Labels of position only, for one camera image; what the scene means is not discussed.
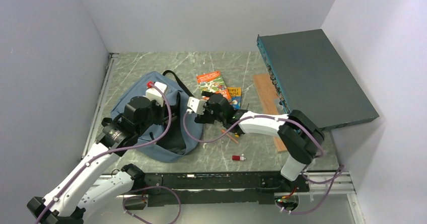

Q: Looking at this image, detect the orange green Treehouse book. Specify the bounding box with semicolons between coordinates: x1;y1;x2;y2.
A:
196;71;232;102

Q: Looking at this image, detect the blue student backpack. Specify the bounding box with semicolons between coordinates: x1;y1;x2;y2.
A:
110;70;203;163

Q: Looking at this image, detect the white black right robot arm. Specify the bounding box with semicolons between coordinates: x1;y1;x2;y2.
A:
187;93;325;191

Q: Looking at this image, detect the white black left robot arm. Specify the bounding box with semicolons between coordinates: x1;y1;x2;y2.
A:
27;94;171;223

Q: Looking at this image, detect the orange pencil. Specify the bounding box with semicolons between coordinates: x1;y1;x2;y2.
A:
221;129;239;144

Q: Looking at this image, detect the orange blue Treehouse book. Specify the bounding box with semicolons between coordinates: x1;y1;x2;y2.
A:
228;87;242;110

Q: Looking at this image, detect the small red white tube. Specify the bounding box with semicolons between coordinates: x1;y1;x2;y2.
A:
232;155;246;161

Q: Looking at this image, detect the brown wooden board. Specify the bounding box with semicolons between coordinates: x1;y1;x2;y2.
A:
253;73;290;153

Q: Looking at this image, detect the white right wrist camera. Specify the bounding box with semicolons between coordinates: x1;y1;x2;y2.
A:
187;97;207;115

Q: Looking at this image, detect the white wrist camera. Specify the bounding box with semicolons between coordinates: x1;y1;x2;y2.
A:
145;81;167;106
187;97;207;115

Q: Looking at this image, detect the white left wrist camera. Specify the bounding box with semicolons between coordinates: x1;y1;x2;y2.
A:
145;81;167;106

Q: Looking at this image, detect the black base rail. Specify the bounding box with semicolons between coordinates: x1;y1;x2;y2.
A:
132;171;310;207

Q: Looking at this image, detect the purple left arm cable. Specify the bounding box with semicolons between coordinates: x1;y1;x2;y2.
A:
33;82;173;224

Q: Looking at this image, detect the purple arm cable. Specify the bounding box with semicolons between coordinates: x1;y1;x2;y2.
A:
182;110;345;216
33;82;173;224

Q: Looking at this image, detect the dark teal network switch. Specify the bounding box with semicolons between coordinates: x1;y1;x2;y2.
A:
257;29;379;130

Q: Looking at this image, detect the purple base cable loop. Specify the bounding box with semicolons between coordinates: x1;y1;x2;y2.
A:
122;185;183;224

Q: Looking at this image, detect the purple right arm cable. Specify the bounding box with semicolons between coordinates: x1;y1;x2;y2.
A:
182;110;345;216

